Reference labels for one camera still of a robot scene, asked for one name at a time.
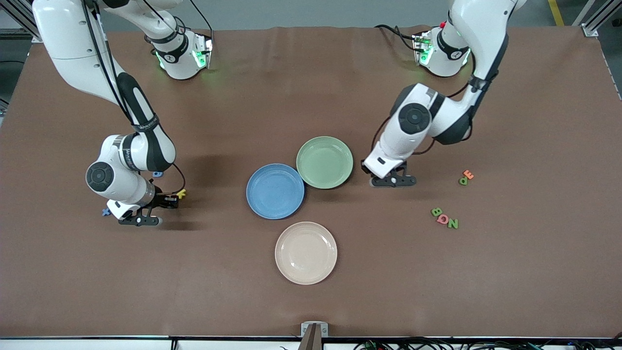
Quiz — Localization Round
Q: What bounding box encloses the dark camera pole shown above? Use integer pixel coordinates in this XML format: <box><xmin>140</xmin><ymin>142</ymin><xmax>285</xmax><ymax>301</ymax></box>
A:
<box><xmin>297</xmin><ymin>325</ymin><xmax>322</xmax><ymax>350</ymax></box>

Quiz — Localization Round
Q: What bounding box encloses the blue plate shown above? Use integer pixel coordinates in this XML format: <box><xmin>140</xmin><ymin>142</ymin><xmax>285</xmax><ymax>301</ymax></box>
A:
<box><xmin>246</xmin><ymin>163</ymin><xmax>306</xmax><ymax>220</ymax></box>

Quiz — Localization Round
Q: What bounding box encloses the green plate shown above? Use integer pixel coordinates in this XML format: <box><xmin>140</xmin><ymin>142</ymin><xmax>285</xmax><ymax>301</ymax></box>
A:
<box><xmin>296</xmin><ymin>136</ymin><xmax>354</xmax><ymax>190</ymax></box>

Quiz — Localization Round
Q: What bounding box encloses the beige plate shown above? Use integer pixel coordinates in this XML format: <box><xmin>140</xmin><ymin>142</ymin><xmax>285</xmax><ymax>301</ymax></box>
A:
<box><xmin>275</xmin><ymin>221</ymin><xmax>338</xmax><ymax>285</ymax></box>

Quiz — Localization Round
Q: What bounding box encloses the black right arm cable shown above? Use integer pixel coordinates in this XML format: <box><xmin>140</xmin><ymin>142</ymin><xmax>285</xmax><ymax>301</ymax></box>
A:
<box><xmin>80</xmin><ymin>0</ymin><xmax>187</xmax><ymax>196</ymax></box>

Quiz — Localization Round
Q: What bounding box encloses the brown table cover mat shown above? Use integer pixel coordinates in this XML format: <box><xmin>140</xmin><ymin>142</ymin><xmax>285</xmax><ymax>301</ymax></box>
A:
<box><xmin>0</xmin><ymin>25</ymin><xmax>622</xmax><ymax>339</ymax></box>

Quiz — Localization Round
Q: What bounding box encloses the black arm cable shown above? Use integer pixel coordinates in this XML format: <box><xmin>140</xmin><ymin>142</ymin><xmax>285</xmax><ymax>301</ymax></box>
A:
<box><xmin>371</xmin><ymin>49</ymin><xmax>479</xmax><ymax>157</ymax></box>
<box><xmin>80</xmin><ymin>0</ymin><xmax>187</xmax><ymax>196</ymax></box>

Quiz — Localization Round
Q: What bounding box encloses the aluminium frame profile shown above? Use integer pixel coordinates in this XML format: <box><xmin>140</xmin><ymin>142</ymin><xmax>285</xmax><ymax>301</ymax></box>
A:
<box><xmin>572</xmin><ymin>0</ymin><xmax>622</xmax><ymax>38</ymax></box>
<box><xmin>0</xmin><ymin>0</ymin><xmax>47</xmax><ymax>43</ymax></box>

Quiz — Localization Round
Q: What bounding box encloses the black base cable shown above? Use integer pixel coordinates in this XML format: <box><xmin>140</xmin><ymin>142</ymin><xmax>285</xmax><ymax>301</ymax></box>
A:
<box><xmin>187</xmin><ymin>0</ymin><xmax>214</xmax><ymax>34</ymax></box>
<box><xmin>374</xmin><ymin>24</ymin><xmax>423</xmax><ymax>53</ymax></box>

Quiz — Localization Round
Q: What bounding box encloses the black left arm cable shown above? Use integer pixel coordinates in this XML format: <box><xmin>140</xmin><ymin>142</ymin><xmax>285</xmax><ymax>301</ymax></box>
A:
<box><xmin>371</xmin><ymin>49</ymin><xmax>479</xmax><ymax>157</ymax></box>

